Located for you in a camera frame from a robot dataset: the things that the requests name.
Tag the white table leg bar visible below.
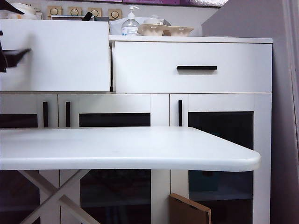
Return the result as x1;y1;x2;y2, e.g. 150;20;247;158
18;170;101;224
22;170;92;224

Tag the brown cardboard sheet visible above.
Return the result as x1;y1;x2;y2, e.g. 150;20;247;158
168;193;212;224

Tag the purple wall poster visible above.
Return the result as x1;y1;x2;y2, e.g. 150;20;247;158
122;0;181;4

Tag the beige square wall dial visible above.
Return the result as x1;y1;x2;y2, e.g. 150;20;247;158
47;6;63;17
88;7;102;17
107;8;122;20
68;6;83;16

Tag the short black drawer handle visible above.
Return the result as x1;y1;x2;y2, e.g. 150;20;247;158
177;65;218;73

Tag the black vertical door handle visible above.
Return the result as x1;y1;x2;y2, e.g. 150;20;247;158
65;101;71;128
178;100;183;127
43;101;49;128

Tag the white sideboard cabinet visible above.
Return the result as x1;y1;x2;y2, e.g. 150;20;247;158
0;35;274;224

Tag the clear hand sanitizer pump bottle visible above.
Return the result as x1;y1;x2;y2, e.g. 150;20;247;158
121;5;141;36

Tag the white printed box red logo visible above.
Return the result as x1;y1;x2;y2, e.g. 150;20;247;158
51;15;85;21

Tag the beige pulp cup carrier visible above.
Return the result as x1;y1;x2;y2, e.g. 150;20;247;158
137;23;195;37

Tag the white drawer short handle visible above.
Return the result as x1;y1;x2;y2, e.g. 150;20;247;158
113;41;273;94

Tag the white drawer long handle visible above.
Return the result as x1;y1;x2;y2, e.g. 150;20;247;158
0;19;114;93

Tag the grey curtain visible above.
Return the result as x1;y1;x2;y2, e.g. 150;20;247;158
281;0;299;224

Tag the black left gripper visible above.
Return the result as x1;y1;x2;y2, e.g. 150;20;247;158
0;29;24;73

